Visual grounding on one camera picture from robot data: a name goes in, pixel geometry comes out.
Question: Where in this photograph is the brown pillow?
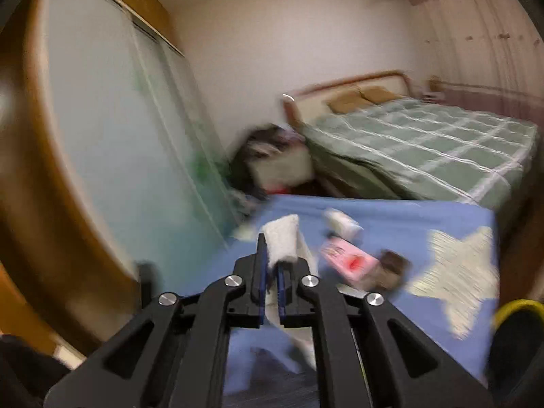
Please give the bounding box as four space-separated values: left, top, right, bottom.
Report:
361 87 398 103
327 93 370 112

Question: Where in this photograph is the small brown block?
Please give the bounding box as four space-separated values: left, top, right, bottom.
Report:
365 251 411 292

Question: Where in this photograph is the wooden glass-door wardrobe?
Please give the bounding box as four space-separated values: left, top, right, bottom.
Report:
0 0 239 358

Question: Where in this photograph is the white paper towel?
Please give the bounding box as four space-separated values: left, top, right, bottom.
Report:
259 215 319 370

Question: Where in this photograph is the pink dotted curtain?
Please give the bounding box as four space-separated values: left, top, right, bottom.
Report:
397 0 544 120

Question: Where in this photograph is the white paper scrap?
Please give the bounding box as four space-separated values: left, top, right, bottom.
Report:
232 223 258 241

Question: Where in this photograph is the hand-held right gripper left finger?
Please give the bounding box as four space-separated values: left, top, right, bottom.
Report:
45 234 268 408

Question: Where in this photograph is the blue star blanket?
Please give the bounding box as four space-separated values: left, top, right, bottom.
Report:
161 195 502 396

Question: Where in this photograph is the small bedside table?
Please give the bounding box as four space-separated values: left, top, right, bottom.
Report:
425 75 447 103

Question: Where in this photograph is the dark bag by bed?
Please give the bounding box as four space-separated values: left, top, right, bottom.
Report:
227 125 315 200

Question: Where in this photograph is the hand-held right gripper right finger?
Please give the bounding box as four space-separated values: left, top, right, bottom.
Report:
274 257 496 408

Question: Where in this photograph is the bed with green quilt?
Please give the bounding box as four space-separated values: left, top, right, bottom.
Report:
304 96 538 209

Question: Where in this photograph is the wooden bed headboard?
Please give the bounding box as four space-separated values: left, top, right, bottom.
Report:
283 70 413 128

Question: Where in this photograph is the yellow-rimmed blue waste bin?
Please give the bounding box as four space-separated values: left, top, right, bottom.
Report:
487 300 544 392

